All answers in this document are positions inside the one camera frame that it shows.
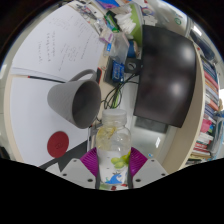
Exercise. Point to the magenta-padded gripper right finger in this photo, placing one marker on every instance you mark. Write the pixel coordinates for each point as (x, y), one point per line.
(150, 171)

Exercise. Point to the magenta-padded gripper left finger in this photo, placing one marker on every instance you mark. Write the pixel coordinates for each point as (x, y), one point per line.
(76, 171)

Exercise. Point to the clear plastic drink bottle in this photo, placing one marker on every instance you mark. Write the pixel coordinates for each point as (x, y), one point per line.
(113, 146)

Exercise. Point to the flat round red coaster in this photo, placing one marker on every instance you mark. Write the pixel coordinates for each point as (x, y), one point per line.
(58, 144)

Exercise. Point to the blank white paper sheet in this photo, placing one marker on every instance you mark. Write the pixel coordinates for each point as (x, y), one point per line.
(30, 116)

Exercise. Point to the grey mug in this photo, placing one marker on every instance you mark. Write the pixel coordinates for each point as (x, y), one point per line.
(66, 100)

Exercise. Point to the black computer monitor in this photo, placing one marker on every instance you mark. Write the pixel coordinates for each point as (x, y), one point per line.
(166, 76)

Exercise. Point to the small blue electronic box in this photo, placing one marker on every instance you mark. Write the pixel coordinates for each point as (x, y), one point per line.
(118, 71)

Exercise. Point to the clear plastic container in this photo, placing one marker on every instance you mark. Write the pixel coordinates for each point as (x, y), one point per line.
(118, 48)

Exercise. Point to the white paper with handwriting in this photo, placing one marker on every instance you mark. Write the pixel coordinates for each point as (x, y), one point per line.
(60, 43)

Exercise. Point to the white tissue pack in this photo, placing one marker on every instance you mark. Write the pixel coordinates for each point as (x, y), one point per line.
(127, 22)

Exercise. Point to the wall shelf with books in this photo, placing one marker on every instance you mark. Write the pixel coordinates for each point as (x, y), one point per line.
(200, 110)

